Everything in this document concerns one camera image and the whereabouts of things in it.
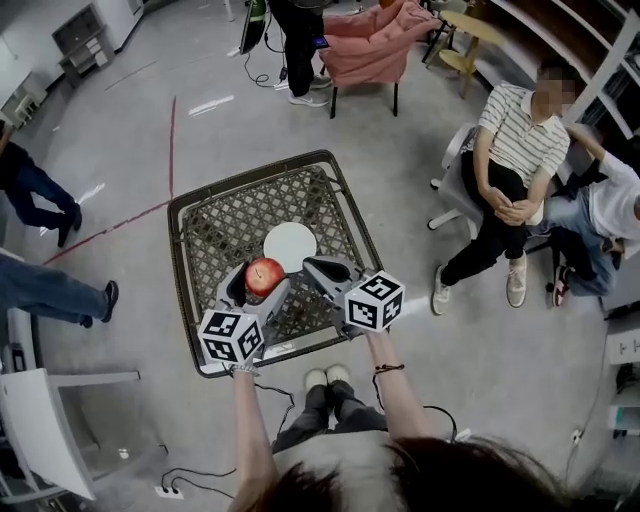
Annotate white round plate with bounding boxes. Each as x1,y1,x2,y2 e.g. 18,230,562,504
262,222,318,275

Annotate white shelf rack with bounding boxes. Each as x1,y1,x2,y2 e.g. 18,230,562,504
489,0,640,141

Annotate grey shelf cabinet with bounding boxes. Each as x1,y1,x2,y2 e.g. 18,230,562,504
52,2,114,89

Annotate white table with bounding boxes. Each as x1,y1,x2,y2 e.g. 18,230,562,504
0,367,141,504

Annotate round wooden side table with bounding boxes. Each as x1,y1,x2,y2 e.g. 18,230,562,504
422,9,504,99

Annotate person's grey trousers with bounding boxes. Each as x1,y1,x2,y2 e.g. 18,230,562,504
272,379,389,454

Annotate person's left forearm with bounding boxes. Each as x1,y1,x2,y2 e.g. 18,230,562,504
227,368,281,512

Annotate black cable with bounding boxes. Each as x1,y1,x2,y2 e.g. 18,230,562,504
372,374,459,444
159,382,296,501

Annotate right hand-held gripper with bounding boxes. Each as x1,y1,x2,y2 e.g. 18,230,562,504
301,254,406,342

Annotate green black bag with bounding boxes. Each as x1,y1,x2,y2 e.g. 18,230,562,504
238,0,267,55

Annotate white drawer unit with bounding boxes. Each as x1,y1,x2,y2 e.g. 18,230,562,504
604,332,640,369

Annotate white office chair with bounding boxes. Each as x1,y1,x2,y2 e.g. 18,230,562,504
427,122,551,241

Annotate red apple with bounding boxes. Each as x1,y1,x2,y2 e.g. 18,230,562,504
243,257,287,299

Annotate person's white shirt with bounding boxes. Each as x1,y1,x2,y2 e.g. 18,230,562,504
272,429,401,512

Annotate person's right forearm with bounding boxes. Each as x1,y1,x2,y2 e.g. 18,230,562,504
367,329,434,444

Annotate pink covered chair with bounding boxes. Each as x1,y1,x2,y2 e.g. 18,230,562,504
319,0,441,120

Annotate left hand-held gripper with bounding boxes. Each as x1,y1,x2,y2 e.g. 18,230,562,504
197,263,293,366

